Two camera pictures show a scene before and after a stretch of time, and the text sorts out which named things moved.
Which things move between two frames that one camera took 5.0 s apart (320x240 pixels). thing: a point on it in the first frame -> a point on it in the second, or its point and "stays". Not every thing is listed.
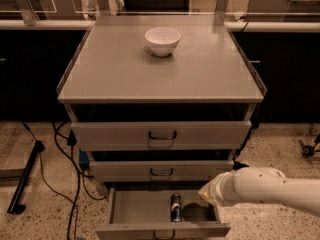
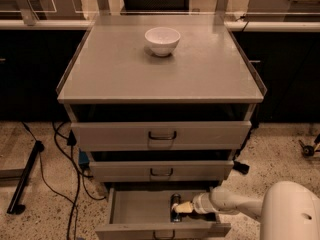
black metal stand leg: (15, 208) stays
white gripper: (220, 188) -> (201, 204)
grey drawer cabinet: (160, 101) stays
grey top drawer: (161, 135) stays
